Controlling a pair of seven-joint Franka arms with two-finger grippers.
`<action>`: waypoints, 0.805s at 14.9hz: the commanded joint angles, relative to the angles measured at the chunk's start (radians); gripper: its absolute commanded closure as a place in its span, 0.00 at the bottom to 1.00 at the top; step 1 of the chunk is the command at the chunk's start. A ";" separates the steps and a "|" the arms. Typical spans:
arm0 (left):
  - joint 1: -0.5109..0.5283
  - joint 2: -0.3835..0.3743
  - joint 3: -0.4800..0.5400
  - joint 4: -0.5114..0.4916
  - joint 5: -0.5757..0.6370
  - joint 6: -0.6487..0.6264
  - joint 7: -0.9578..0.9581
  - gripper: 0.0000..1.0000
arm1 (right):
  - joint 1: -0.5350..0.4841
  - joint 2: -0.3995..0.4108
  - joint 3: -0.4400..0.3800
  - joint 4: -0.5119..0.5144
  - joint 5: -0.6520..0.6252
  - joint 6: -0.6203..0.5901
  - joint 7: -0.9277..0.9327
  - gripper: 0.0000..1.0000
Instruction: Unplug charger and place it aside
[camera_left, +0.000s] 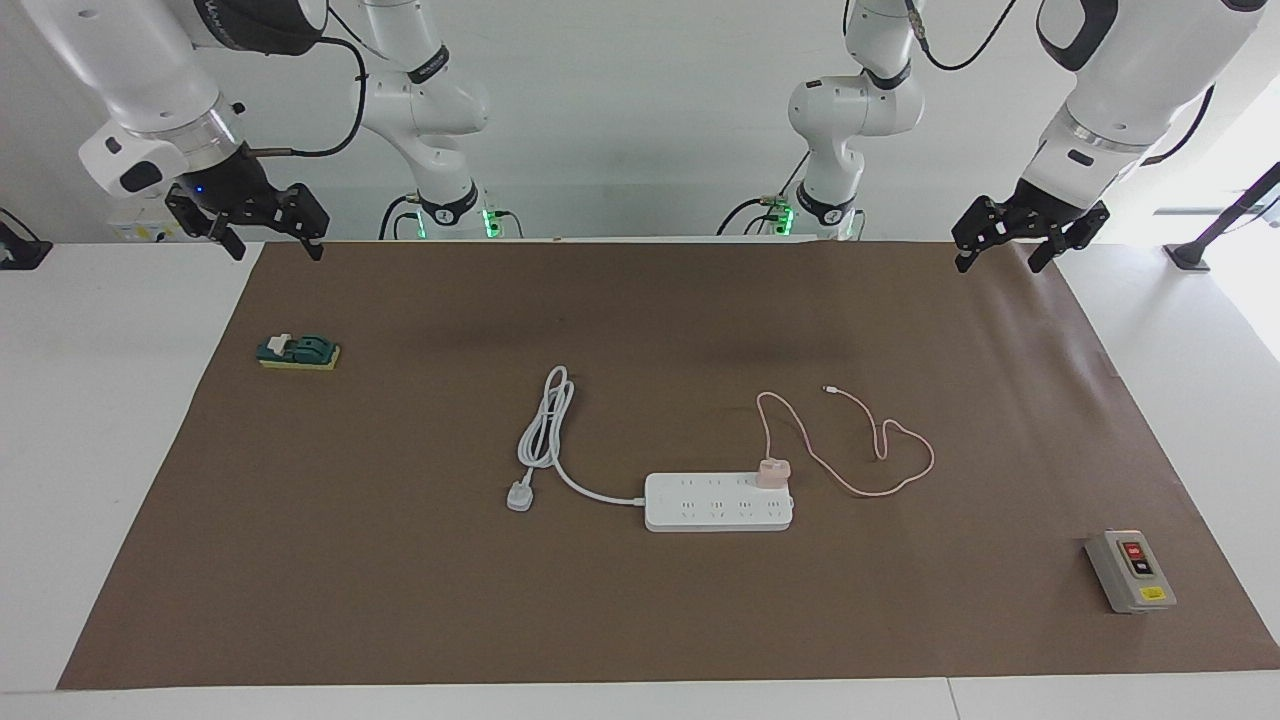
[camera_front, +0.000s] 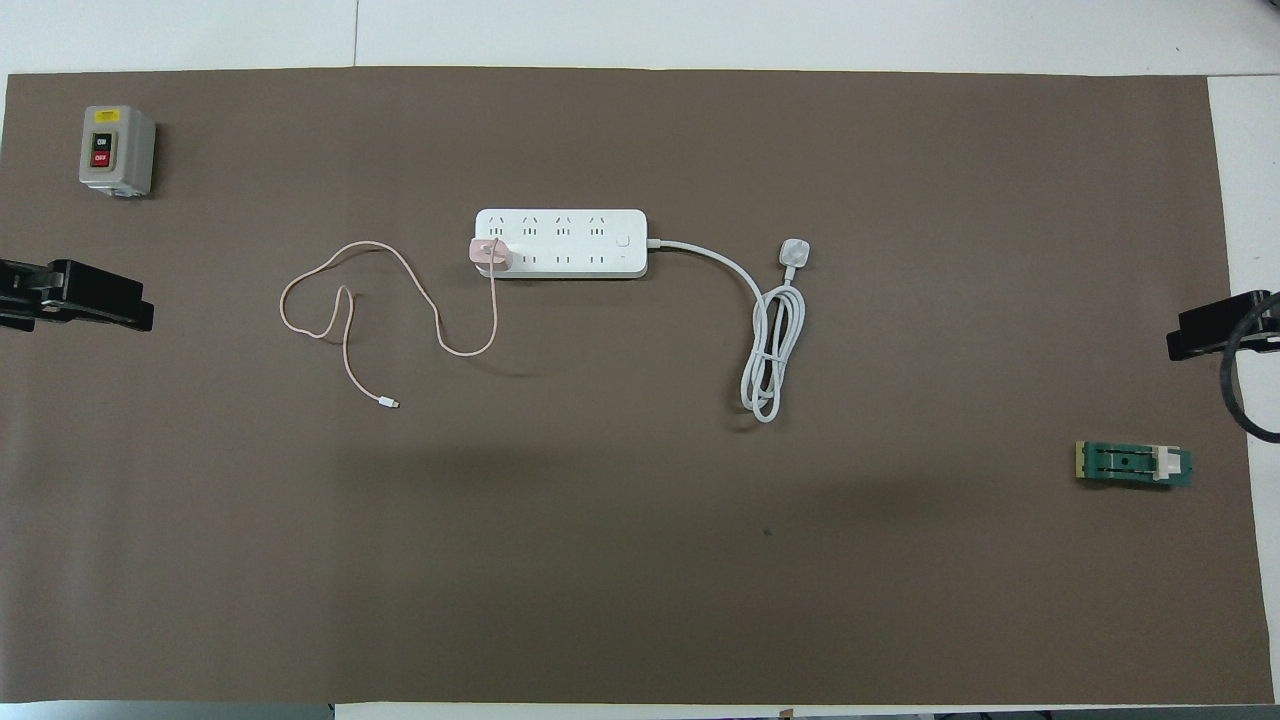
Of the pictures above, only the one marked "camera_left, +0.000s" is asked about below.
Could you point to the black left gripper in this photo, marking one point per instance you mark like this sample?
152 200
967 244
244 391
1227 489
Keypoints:
1030 212

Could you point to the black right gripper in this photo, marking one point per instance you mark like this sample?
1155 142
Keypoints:
235 195

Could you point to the pink charger adapter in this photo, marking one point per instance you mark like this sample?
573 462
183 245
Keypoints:
773 473

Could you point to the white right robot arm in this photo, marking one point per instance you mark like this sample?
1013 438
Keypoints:
150 70

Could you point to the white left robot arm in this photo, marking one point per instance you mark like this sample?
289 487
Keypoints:
1130 70

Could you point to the green clip block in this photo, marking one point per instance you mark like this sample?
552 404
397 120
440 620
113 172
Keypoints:
300 352

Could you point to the white box with yellow labels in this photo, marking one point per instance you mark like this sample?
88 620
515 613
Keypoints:
140 225

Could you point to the black stand with foot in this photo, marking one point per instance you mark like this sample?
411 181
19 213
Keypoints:
1225 215

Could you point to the brown table mat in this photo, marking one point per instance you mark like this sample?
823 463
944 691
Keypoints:
640 600

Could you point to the black clamp mount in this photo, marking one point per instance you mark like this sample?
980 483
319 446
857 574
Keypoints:
20 250

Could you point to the grey on-off switch box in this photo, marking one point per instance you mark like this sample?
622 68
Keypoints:
1125 585

